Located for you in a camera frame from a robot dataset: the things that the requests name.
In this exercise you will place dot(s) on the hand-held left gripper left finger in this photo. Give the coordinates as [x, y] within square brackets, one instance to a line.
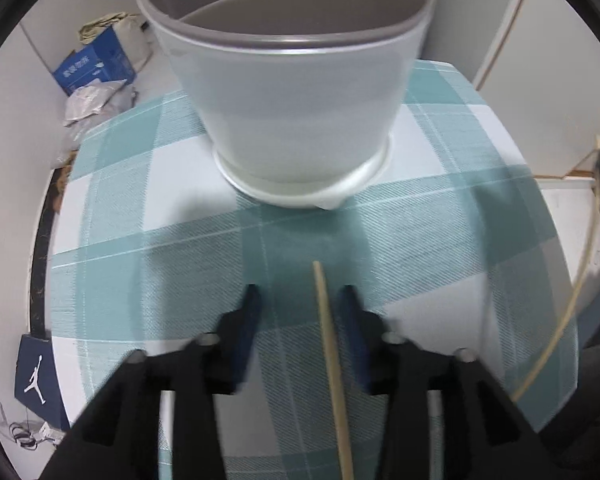
[247, 320]

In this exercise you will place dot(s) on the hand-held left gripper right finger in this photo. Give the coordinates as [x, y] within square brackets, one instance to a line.
[352, 320]

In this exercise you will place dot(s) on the slender wooden chopstick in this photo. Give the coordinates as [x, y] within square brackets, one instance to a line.
[580, 280]
[332, 370]

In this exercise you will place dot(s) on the white oval utensil holder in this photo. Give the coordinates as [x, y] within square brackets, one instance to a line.
[290, 110]

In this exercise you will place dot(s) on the teal checkered tablecloth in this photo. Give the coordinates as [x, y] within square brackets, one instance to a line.
[430, 240]

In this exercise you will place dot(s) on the white wardrobe with gold trim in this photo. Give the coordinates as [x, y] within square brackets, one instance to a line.
[555, 60]

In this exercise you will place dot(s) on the navy shoe box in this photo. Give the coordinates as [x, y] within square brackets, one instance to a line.
[37, 385]

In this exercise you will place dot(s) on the large grey plastic parcel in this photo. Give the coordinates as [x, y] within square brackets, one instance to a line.
[77, 135]

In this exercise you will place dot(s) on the small white plastic parcel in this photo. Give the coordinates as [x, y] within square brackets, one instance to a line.
[92, 102]

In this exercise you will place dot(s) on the blue cardboard box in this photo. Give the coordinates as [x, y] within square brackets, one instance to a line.
[95, 65]

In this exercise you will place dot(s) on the beige tote bag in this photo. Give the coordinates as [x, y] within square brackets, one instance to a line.
[130, 35]

